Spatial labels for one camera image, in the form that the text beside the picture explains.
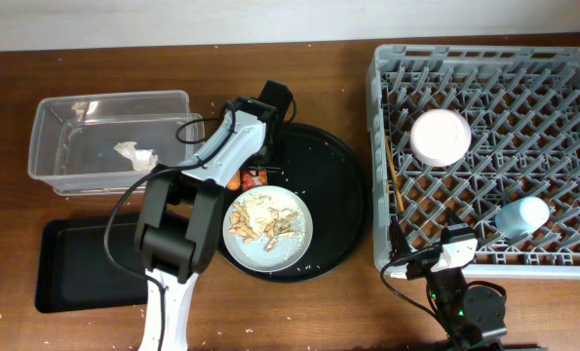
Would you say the white pink bowl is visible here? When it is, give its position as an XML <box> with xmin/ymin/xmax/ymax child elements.
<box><xmin>410</xmin><ymin>109</ymin><xmax>472</xmax><ymax>167</ymax></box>

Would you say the wooden chopstick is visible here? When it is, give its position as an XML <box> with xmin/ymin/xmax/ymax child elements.
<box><xmin>385</xmin><ymin>141</ymin><xmax>405</xmax><ymax>215</ymax></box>

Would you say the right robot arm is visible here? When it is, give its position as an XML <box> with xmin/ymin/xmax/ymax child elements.
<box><xmin>380</xmin><ymin>209</ymin><xmax>507</xmax><ymax>350</ymax></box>

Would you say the grey dishwasher rack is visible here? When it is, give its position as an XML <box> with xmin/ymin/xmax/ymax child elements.
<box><xmin>365</xmin><ymin>45</ymin><xmax>580</xmax><ymax>280</ymax></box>

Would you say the black rectangular tray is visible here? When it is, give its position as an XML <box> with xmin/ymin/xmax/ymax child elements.
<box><xmin>35</xmin><ymin>217</ymin><xmax>148</xmax><ymax>314</ymax></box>

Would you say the red snack wrapper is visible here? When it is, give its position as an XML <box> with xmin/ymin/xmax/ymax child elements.
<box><xmin>241</xmin><ymin>171</ymin><xmax>268</xmax><ymax>191</ymax></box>

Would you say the round black tray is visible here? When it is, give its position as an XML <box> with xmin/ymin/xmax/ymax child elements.
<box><xmin>218</xmin><ymin>124</ymin><xmax>371</xmax><ymax>283</ymax></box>

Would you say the grey plate with food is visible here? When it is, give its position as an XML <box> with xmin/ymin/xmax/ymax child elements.
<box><xmin>222</xmin><ymin>185</ymin><xmax>314</xmax><ymax>274</ymax></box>

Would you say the light blue cup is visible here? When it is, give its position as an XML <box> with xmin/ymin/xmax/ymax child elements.
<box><xmin>494</xmin><ymin>196</ymin><xmax>550</xmax><ymax>239</ymax></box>

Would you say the orange carrot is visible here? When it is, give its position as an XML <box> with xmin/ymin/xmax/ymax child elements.
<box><xmin>227</xmin><ymin>173</ymin><xmax>241</xmax><ymax>191</ymax></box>

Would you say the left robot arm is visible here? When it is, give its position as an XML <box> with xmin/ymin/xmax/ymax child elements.
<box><xmin>134</xmin><ymin>94</ymin><xmax>295</xmax><ymax>350</ymax></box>

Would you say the clear plastic bin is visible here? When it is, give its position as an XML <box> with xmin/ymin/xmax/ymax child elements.
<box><xmin>28</xmin><ymin>90</ymin><xmax>206</xmax><ymax>196</ymax></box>

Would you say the white tissue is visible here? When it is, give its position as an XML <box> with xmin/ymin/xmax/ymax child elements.
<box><xmin>114</xmin><ymin>141</ymin><xmax>158</xmax><ymax>171</ymax></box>

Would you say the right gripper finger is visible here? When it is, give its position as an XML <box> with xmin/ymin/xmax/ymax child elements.
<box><xmin>445</xmin><ymin>209</ymin><xmax>478</xmax><ymax>240</ymax></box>
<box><xmin>389</xmin><ymin>216</ymin><xmax>411</xmax><ymax>258</ymax></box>

